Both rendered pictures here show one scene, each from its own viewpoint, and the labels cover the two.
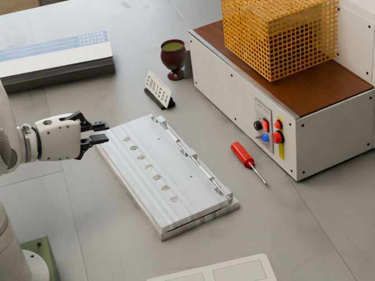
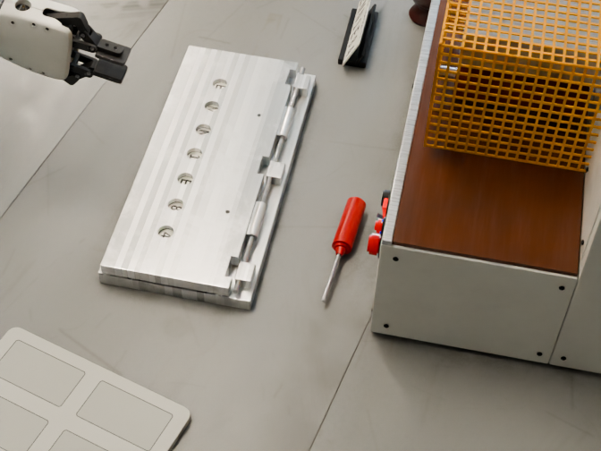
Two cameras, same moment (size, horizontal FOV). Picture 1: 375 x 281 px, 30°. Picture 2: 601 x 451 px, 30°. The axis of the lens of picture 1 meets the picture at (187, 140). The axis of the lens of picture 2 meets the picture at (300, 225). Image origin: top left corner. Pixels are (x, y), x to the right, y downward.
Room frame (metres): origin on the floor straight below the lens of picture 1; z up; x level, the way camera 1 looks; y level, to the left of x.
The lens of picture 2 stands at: (0.57, -0.61, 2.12)
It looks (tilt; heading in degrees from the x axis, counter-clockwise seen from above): 51 degrees down; 33
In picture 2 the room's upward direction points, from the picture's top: 2 degrees clockwise
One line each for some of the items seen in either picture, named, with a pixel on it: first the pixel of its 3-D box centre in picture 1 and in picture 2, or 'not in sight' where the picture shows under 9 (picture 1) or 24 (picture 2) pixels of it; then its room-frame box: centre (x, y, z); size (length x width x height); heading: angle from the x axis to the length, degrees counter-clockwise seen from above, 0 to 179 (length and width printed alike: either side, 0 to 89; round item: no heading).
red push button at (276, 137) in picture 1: (277, 137); (376, 244); (1.36, -0.22, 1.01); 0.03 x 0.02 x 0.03; 22
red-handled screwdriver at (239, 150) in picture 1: (249, 163); (341, 249); (1.39, -0.15, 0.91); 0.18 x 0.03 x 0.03; 18
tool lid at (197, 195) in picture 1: (158, 166); (212, 160); (1.41, 0.08, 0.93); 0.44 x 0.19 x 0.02; 22
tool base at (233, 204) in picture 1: (160, 169); (215, 167); (1.41, 0.08, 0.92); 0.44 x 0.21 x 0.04; 22
